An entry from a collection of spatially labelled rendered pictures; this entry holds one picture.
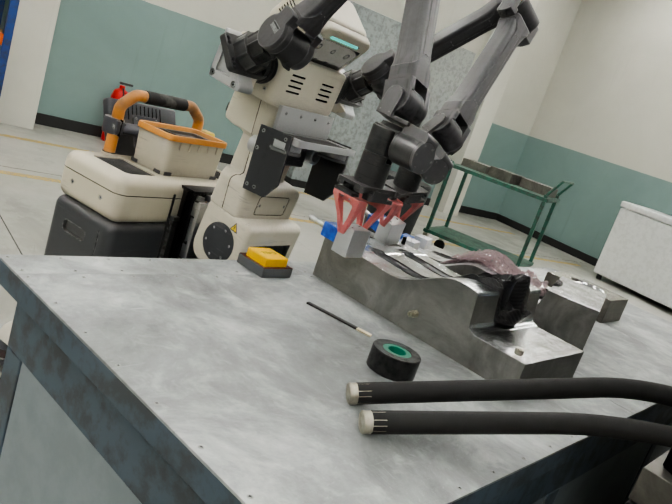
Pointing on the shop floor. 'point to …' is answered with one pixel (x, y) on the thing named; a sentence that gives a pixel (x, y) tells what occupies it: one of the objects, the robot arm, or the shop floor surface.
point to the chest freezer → (640, 253)
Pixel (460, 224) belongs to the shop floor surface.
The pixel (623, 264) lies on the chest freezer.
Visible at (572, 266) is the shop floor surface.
